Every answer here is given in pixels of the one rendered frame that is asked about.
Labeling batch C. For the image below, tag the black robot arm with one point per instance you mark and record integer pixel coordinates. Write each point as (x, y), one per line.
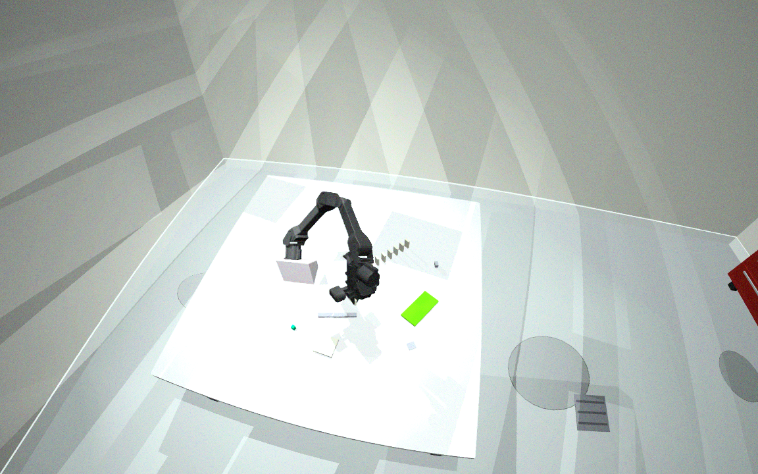
(358, 242)

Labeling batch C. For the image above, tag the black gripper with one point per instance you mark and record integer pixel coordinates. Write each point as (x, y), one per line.
(339, 294)

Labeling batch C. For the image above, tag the lime green flat slab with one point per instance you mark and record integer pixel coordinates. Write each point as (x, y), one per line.
(419, 308)

